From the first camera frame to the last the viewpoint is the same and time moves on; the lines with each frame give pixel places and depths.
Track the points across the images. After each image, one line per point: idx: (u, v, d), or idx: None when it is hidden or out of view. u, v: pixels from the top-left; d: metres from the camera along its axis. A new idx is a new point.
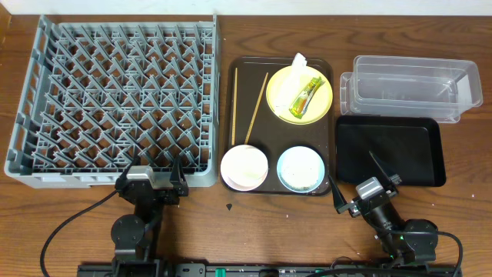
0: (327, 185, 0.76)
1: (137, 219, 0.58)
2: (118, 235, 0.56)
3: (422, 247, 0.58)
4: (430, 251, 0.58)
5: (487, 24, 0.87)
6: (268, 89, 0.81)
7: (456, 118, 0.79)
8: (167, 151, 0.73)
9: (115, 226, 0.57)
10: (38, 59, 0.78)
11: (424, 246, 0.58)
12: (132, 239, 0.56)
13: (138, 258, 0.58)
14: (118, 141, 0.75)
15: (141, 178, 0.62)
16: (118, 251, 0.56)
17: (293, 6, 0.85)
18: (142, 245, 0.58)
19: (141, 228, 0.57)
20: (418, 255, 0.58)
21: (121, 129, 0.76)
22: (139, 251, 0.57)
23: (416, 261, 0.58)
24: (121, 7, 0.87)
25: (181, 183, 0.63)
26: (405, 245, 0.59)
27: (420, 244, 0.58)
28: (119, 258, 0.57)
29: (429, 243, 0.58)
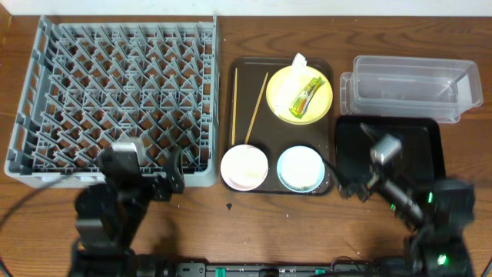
0: (327, 185, 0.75)
1: (109, 190, 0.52)
2: (83, 203, 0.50)
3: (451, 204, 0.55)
4: (466, 208, 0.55)
5: (486, 24, 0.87)
6: (268, 89, 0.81)
7: (456, 117, 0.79)
8: (168, 150, 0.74)
9: (81, 196, 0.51)
10: (38, 59, 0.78)
11: (457, 202, 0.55)
12: (100, 209, 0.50)
13: (104, 238, 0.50)
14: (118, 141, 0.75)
15: (127, 150, 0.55)
16: (81, 222, 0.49)
17: (293, 6, 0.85)
18: (112, 223, 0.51)
19: (111, 197, 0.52)
20: (452, 213, 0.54)
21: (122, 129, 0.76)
22: (106, 228, 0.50)
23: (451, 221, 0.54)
24: (121, 7, 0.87)
25: (179, 175, 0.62)
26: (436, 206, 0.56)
27: (450, 199, 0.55)
28: (80, 232, 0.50)
29: (461, 201, 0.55)
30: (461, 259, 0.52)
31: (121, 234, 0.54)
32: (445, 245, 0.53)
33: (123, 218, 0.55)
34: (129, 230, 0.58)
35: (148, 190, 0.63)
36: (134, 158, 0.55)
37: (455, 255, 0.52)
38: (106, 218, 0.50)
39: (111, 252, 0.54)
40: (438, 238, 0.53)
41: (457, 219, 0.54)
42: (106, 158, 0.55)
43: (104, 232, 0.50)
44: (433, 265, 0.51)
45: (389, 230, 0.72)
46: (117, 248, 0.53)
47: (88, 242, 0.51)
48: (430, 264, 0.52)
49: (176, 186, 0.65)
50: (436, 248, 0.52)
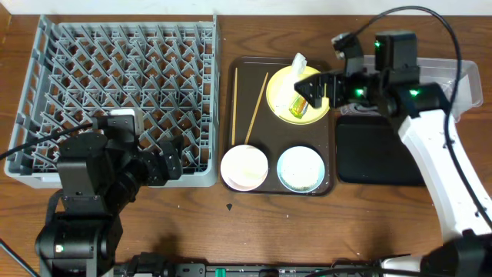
0: (327, 185, 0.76)
1: (100, 135, 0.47)
2: (68, 145, 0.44)
3: (403, 50, 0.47)
4: (407, 38, 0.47)
5: (487, 24, 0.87)
6: (268, 89, 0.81)
7: (456, 117, 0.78)
8: (188, 151, 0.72)
9: (69, 139, 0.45)
10: (38, 59, 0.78)
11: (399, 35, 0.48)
12: (87, 151, 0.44)
13: (89, 185, 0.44)
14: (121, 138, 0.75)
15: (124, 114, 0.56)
16: (63, 163, 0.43)
17: (293, 6, 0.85)
18: (98, 168, 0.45)
19: (103, 142, 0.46)
20: (397, 44, 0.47)
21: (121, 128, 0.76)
22: (91, 172, 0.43)
23: (397, 49, 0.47)
24: (121, 6, 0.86)
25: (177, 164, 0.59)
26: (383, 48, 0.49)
27: (399, 41, 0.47)
28: (62, 178, 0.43)
29: (408, 38, 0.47)
30: (430, 91, 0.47)
31: (107, 191, 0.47)
32: (413, 82, 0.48)
33: (111, 174, 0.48)
34: (118, 198, 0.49)
35: (141, 168, 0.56)
36: (131, 124, 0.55)
37: (424, 87, 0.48)
38: (91, 158, 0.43)
39: (92, 212, 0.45)
40: (403, 78, 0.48)
41: (410, 55, 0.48)
42: (103, 124, 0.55)
43: (90, 177, 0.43)
44: (406, 99, 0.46)
45: (389, 230, 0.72)
46: (100, 207, 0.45)
47: (68, 191, 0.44)
48: (403, 101, 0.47)
49: (173, 168, 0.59)
50: (406, 88, 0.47)
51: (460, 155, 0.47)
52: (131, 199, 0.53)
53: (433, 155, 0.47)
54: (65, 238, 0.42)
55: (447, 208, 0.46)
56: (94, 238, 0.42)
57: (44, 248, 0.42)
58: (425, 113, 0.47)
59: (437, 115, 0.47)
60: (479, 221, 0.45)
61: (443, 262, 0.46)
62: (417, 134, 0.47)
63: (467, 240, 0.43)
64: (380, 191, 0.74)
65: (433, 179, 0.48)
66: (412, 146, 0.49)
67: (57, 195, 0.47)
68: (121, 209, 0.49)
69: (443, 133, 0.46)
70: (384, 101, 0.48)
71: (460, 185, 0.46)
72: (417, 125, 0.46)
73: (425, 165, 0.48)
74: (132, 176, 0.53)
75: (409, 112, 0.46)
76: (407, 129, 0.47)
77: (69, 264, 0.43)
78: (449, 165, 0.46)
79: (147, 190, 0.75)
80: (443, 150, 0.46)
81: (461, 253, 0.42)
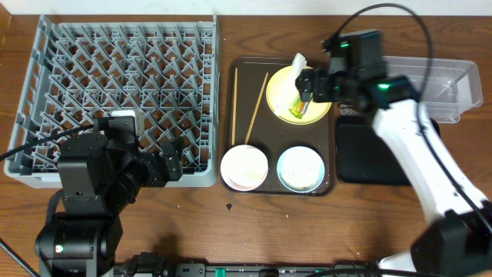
0: (327, 185, 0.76)
1: (101, 135, 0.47)
2: (69, 145, 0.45)
3: (370, 47, 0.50)
4: (372, 38, 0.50)
5: (487, 24, 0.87)
6: (268, 89, 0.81)
7: (456, 117, 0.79)
8: (188, 151, 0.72)
9: (69, 139, 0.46)
10: (38, 59, 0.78)
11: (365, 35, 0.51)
12: (87, 151, 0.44)
13: (89, 185, 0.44)
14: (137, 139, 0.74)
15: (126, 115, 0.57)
16: (63, 162, 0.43)
17: (293, 6, 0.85)
18: (98, 168, 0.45)
19: (104, 142, 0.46)
20: (362, 39, 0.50)
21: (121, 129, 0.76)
22: (91, 172, 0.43)
23: (364, 45, 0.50)
24: (121, 6, 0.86)
25: (177, 164, 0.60)
26: (352, 47, 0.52)
27: (364, 40, 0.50)
28: (63, 177, 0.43)
29: (372, 36, 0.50)
30: (402, 82, 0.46)
31: (107, 191, 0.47)
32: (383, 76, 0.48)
33: (111, 174, 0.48)
34: (119, 198, 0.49)
35: (142, 169, 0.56)
36: (132, 125, 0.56)
37: (393, 78, 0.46)
38: (92, 158, 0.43)
39: (92, 212, 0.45)
40: (373, 72, 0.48)
41: (376, 51, 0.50)
42: (104, 125, 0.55)
43: (90, 176, 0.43)
44: (376, 93, 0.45)
45: (388, 230, 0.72)
46: (100, 207, 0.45)
47: (69, 191, 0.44)
48: (374, 94, 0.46)
49: (174, 170, 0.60)
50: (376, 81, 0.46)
51: (435, 140, 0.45)
52: (131, 200, 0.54)
53: (408, 142, 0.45)
54: (65, 238, 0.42)
55: (427, 194, 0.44)
56: (94, 238, 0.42)
57: (44, 248, 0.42)
58: (397, 103, 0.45)
59: (408, 104, 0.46)
60: (460, 202, 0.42)
61: (425, 249, 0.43)
62: (389, 123, 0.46)
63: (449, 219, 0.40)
64: (380, 191, 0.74)
65: (412, 168, 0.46)
66: (388, 139, 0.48)
67: (57, 195, 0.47)
68: (121, 209, 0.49)
69: (416, 121, 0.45)
70: (356, 96, 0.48)
71: (436, 168, 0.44)
72: (389, 115, 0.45)
73: (402, 155, 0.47)
74: (133, 177, 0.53)
75: (380, 105, 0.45)
76: (380, 122, 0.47)
77: (69, 264, 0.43)
78: (423, 150, 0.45)
79: (147, 190, 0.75)
80: (417, 137, 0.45)
81: (445, 233, 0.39)
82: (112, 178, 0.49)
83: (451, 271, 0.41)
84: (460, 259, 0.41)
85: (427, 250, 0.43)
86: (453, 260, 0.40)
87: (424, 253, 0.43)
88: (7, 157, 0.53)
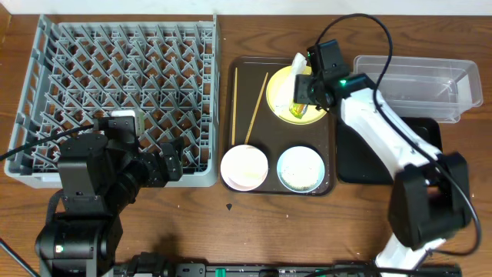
0: (327, 185, 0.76)
1: (100, 135, 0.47)
2: (69, 145, 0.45)
3: (330, 54, 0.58)
4: (330, 46, 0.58)
5: (487, 24, 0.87)
6: (268, 89, 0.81)
7: (456, 117, 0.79)
8: (188, 151, 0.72)
9: (70, 139, 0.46)
10: (38, 59, 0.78)
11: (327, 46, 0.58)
12: (87, 151, 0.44)
13: (89, 185, 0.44)
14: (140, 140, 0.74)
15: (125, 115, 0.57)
16: (63, 162, 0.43)
17: (293, 5, 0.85)
18: (98, 168, 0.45)
19: (104, 142, 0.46)
20: (321, 50, 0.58)
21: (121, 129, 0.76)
22: (91, 172, 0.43)
23: (324, 55, 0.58)
24: (120, 6, 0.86)
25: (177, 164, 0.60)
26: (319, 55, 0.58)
27: (324, 49, 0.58)
28: (63, 177, 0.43)
29: (330, 44, 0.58)
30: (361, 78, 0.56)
31: (107, 191, 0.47)
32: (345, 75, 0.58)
33: (111, 174, 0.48)
34: (119, 198, 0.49)
35: (142, 169, 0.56)
36: (131, 125, 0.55)
37: (353, 77, 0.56)
38: (91, 158, 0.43)
39: (92, 212, 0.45)
40: (334, 73, 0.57)
41: (336, 57, 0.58)
42: (104, 125, 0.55)
43: (90, 176, 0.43)
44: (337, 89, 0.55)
45: (388, 230, 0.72)
46: (100, 207, 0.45)
47: (69, 191, 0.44)
48: (335, 89, 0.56)
49: (174, 170, 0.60)
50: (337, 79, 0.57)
51: (391, 115, 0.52)
52: (131, 200, 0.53)
53: (368, 119, 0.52)
54: (65, 238, 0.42)
55: (391, 156, 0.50)
56: (94, 238, 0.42)
57: (44, 248, 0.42)
58: (356, 92, 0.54)
59: (367, 91, 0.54)
60: (417, 157, 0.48)
61: (398, 207, 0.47)
62: (352, 109, 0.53)
63: (408, 171, 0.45)
64: (380, 191, 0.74)
65: (375, 141, 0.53)
66: (356, 125, 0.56)
67: (57, 195, 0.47)
68: (121, 209, 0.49)
69: (373, 102, 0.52)
70: (324, 93, 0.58)
71: (392, 135, 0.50)
72: (350, 104, 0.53)
73: (369, 134, 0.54)
74: (133, 177, 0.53)
75: (342, 96, 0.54)
76: (344, 110, 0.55)
77: (69, 264, 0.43)
78: (382, 124, 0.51)
79: (147, 190, 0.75)
80: (375, 115, 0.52)
81: (405, 182, 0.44)
82: (111, 179, 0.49)
83: (421, 218, 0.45)
84: (427, 205, 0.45)
85: (398, 208, 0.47)
86: (419, 207, 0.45)
87: (398, 212, 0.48)
88: (7, 157, 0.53)
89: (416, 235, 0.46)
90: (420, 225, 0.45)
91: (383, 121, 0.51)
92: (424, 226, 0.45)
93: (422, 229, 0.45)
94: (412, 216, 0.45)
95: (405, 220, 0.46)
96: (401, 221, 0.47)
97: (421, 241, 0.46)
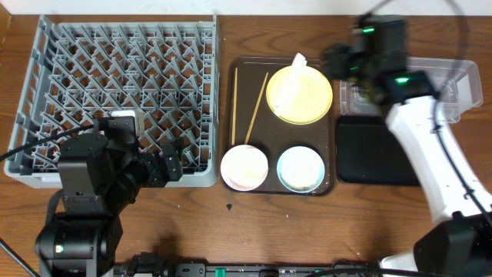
0: (327, 185, 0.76)
1: (100, 135, 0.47)
2: (70, 145, 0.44)
3: (395, 36, 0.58)
4: (400, 33, 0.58)
5: (487, 24, 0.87)
6: (268, 89, 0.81)
7: (456, 118, 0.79)
8: (188, 151, 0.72)
9: (69, 140, 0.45)
10: (38, 59, 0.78)
11: (398, 36, 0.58)
12: (88, 151, 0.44)
13: (89, 185, 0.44)
14: (140, 138, 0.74)
15: (124, 116, 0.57)
16: (63, 163, 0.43)
17: (292, 5, 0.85)
18: (98, 169, 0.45)
19: (104, 142, 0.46)
20: (384, 29, 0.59)
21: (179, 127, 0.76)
22: (91, 172, 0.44)
23: (382, 41, 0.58)
24: (120, 6, 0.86)
25: (177, 164, 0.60)
26: (373, 40, 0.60)
27: (384, 28, 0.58)
28: (63, 178, 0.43)
29: (397, 26, 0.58)
30: (421, 77, 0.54)
31: (107, 191, 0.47)
32: (401, 68, 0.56)
33: (111, 175, 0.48)
34: (119, 199, 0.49)
35: (142, 169, 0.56)
36: (132, 125, 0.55)
37: (413, 75, 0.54)
38: (92, 158, 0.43)
39: (92, 212, 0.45)
40: (391, 66, 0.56)
41: (394, 45, 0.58)
42: (104, 125, 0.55)
43: (90, 176, 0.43)
44: (395, 85, 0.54)
45: (389, 230, 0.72)
46: (99, 207, 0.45)
47: (69, 190, 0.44)
48: (393, 88, 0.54)
49: (174, 170, 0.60)
50: (397, 75, 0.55)
51: (449, 145, 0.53)
52: (131, 201, 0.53)
53: (423, 140, 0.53)
54: (65, 238, 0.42)
55: (437, 195, 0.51)
56: (94, 238, 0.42)
57: (44, 248, 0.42)
58: (414, 99, 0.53)
59: (427, 100, 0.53)
60: (469, 205, 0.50)
61: (435, 248, 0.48)
62: (407, 121, 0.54)
63: (457, 224, 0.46)
64: (380, 191, 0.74)
65: (420, 161, 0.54)
66: (403, 136, 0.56)
67: (58, 194, 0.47)
68: (121, 210, 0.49)
69: (431, 118, 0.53)
70: (374, 88, 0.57)
71: (443, 165, 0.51)
72: (404, 111, 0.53)
73: (417, 154, 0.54)
74: (134, 177, 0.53)
75: (397, 99, 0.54)
76: (395, 116, 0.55)
77: (69, 264, 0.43)
78: (436, 150, 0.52)
79: (147, 190, 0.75)
80: (431, 136, 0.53)
81: (451, 235, 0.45)
82: (113, 177, 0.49)
83: (452, 269, 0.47)
84: (460, 258, 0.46)
85: (433, 249, 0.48)
86: (454, 258, 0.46)
87: (431, 255, 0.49)
88: (7, 157, 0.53)
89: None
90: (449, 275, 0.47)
91: (441, 149, 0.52)
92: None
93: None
94: (444, 268, 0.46)
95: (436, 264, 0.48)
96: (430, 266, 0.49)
97: None
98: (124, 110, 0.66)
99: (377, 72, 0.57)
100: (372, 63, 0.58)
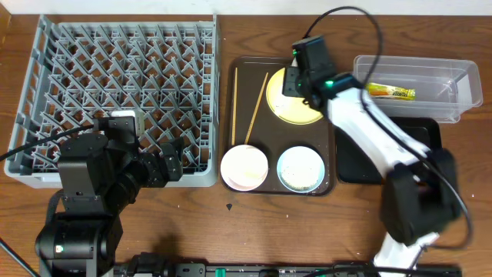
0: (327, 185, 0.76)
1: (100, 135, 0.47)
2: (69, 145, 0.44)
3: (316, 51, 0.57)
4: (318, 48, 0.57)
5: (487, 24, 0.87)
6: (268, 89, 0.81)
7: (456, 117, 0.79)
8: (188, 151, 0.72)
9: (69, 140, 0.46)
10: (38, 59, 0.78)
11: (317, 48, 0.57)
12: (88, 151, 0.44)
13: (89, 185, 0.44)
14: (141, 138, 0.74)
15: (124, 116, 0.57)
16: (62, 163, 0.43)
17: (293, 5, 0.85)
18: (98, 169, 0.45)
19: (104, 142, 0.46)
20: (307, 45, 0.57)
21: (179, 127, 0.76)
22: (91, 172, 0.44)
23: (313, 52, 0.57)
24: (120, 6, 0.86)
25: (177, 164, 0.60)
26: (304, 57, 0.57)
27: (310, 45, 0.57)
28: (63, 178, 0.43)
29: (316, 42, 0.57)
30: (345, 79, 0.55)
31: (107, 191, 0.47)
32: (330, 75, 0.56)
33: (111, 175, 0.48)
34: (119, 199, 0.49)
35: (142, 170, 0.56)
36: (132, 125, 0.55)
37: (339, 78, 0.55)
38: (92, 158, 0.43)
39: (92, 212, 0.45)
40: (320, 74, 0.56)
41: (320, 55, 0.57)
42: (104, 125, 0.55)
43: (90, 176, 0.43)
44: (325, 91, 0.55)
45: None
46: (99, 207, 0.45)
47: (69, 190, 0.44)
48: (323, 91, 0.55)
49: (173, 170, 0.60)
50: (324, 79, 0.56)
51: (379, 114, 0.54)
52: (131, 201, 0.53)
53: (354, 118, 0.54)
54: (65, 238, 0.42)
55: (382, 158, 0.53)
56: (94, 238, 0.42)
57: (44, 248, 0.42)
58: (343, 93, 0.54)
59: (353, 91, 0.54)
60: (407, 155, 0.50)
61: (390, 203, 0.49)
62: (340, 107, 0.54)
63: (397, 170, 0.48)
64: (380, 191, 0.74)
65: (358, 136, 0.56)
66: (344, 125, 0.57)
67: (58, 194, 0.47)
68: (121, 210, 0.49)
69: (360, 101, 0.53)
70: (310, 94, 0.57)
71: (377, 132, 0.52)
72: (338, 104, 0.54)
73: (354, 134, 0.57)
74: (134, 178, 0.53)
75: (328, 97, 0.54)
76: (333, 110, 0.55)
77: (69, 264, 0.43)
78: (369, 123, 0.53)
79: (147, 190, 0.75)
80: (363, 115, 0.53)
81: (395, 180, 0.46)
82: (112, 177, 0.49)
83: (412, 215, 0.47)
84: (415, 203, 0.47)
85: (390, 205, 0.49)
86: (409, 203, 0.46)
87: (390, 211, 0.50)
88: (7, 157, 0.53)
89: (409, 231, 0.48)
90: (412, 223, 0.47)
91: (371, 120, 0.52)
92: (415, 225, 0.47)
93: (415, 226, 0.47)
94: (403, 215, 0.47)
95: (397, 218, 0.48)
96: (396, 219, 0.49)
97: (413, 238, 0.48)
98: (124, 110, 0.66)
99: (310, 81, 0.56)
100: (304, 75, 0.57)
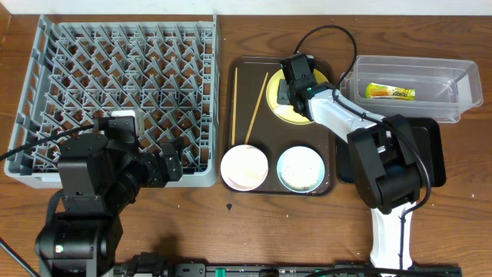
0: (327, 185, 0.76)
1: (100, 135, 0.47)
2: (69, 145, 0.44)
3: (298, 65, 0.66)
4: (302, 63, 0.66)
5: (487, 24, 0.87)
6: (268, 89, 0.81)
7: (456, 117, 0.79)
8: (188, 151, 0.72)
9: (69, 140, 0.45)
10: (38, 59, 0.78)
11: (300, 61, 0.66)
12: (88, 151, 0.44)
13: (89, 185, 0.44)
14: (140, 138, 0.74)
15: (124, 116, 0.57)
16: (62, 163, 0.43)
17: (292, 5, 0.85)
18: (98, 168, 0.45)
19: (104, 142, 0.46)
20: (293, 61, 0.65)
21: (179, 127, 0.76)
22: (91, 172, 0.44)
23: (297, 67, 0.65)
24: (121, 6, 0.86)
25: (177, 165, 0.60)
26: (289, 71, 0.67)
27: (293, 61, 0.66)
28: (63, 178, 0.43)
29: (299, 57, 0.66)
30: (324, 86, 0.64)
31: (106, 190, 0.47)
32: (313, 84, 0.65)
33: (111, 174, 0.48)
34: (118, 198, 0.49)
35: (142, 170, 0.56)
36: (132, 125, 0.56)
37: (318, 86, 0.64)
38: (91, 158, 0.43)
39: (92, 211, 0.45)
40: (304, 83, 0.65)
41: (304, 67, 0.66)
42: (104, 125, 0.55)
43: (90, 176, 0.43)
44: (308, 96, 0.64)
45: None
46: (100, 207, 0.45)
47: (69, 190, 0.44)
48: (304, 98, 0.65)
49: (174, 170, 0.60)
50: (305, 87, 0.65)
51: (346, 101, 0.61)
52: (131, 201, 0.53)
53: (325, 107, 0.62)
54: (64, 238, 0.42)
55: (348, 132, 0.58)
56: (94, 237, 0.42)
57: (44, 248, 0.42)
58: (318, 94, 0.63)
59: (327, 91, 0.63)
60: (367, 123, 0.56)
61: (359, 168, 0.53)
62: (315, 105, 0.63)
63: (359, 133, 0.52)
64: None
65: (332, 125, 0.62)
66: (321, 119, 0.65)
67: (57, 194, 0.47)
68: (121, 210, 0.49)
69: (330, 95, 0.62)
70: (296, 100, 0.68)
71: (344, 114, 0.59)
72: (315, 102, 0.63)
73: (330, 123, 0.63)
74: (134, 177, 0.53)
75: (308, 98, 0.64)
76: (310, 108, 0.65)
77: (70, 264, 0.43)
78: (337, 108, 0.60)
79: (147, 190, 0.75)
80: (333, 105, 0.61)
81: (356, 144, 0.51)
82: (112, 176, 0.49)
83: (376, 175, 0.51)
84: (379, 163, 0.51)
85: (358, 171, 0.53)
86: (373, 163, 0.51)
87: (360, 178, 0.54)
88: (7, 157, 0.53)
89: (377, 193, 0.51)
90: (378, 182, 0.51)
91: (340, 106, 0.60)
92: (383, 185, 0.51)
93: (381, 186, 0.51)
94: (368, 175, 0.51)
95: (366, 182, 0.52)
96: (365, 185, 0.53)
97: (383, 201, 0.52)
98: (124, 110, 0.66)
99: (295, 91, 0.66)
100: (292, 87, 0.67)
